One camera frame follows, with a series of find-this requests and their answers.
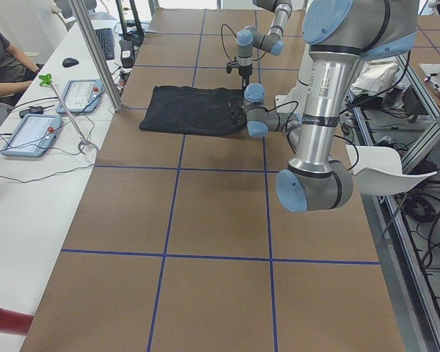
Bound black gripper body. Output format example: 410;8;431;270
238;65;252;83

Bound black printed t-shirt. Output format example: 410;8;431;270
139;86;246;136

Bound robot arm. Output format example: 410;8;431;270
234;0;293;89
243;1;419;212

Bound black keyboard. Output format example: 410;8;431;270
95;28;114;60

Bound white plastic chair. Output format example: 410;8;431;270
346;145;437;196

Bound far blue teach pendant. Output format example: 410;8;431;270
62;79;105;114

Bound blue teach pendant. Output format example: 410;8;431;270
1;114;62;158
62;79;105;114

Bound black computer mouse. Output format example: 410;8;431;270
62;57;79;68

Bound metal rod green tip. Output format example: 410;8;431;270
38;73;100;157

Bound near blue teach pendant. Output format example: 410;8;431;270
1;114;62;158

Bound seated person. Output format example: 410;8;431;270
0;32;43;106

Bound red cylinder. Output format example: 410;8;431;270
0;307;34;336

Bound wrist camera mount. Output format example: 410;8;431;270
226;60;238;74
229;106;243;125

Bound aluminium frame post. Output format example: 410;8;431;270
69;0;122;112

